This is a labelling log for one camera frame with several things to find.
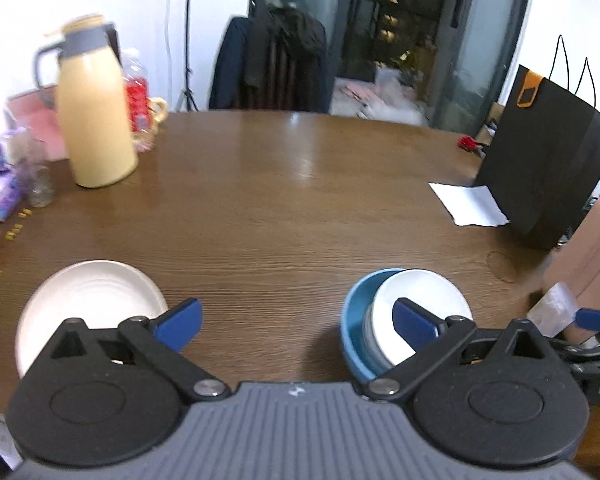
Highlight dark blue jacket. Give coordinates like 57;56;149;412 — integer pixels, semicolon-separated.
209;16;253;111

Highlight black jacket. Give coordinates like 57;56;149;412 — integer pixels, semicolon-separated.
245;6;328;113

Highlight purple tissue packet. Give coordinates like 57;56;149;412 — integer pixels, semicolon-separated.
0;175;26;223
0;127;31;176

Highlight white paper napkin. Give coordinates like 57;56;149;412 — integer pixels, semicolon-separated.
428;182;511;227

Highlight blue bowl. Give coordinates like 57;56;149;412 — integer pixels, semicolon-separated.
340;268;473;383

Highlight glass sliding door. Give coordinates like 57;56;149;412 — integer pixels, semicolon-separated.
247;0;536;133

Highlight cream plate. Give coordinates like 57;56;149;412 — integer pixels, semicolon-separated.
15;260;168;381

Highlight black paper bag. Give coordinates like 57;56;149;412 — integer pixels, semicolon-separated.
475;35;600;251

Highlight pink flat box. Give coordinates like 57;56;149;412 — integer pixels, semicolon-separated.
5;87;71;162

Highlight yellow bear mug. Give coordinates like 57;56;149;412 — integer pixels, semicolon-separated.
147;96;170;128

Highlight scattered yellow kernels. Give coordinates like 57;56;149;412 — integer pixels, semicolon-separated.
0;207;33;276

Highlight pink blanket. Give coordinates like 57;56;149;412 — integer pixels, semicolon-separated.
340;80;381;103

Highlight black tripod stand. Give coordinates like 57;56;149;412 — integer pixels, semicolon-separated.
177;0;199;112

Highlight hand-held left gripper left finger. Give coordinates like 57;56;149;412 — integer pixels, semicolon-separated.
50;298;232;402

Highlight yellow thermos jug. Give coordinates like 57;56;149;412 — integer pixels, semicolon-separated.
32;14;139;189

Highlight red drink bottle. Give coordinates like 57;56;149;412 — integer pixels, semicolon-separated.
122;49;156;153

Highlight clear drinking glass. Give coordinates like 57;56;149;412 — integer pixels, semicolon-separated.
27;135;56;209

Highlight white plush toy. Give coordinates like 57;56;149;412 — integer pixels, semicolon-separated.
355;97;426;126

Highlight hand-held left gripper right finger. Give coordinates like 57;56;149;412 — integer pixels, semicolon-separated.
362;298;551;402

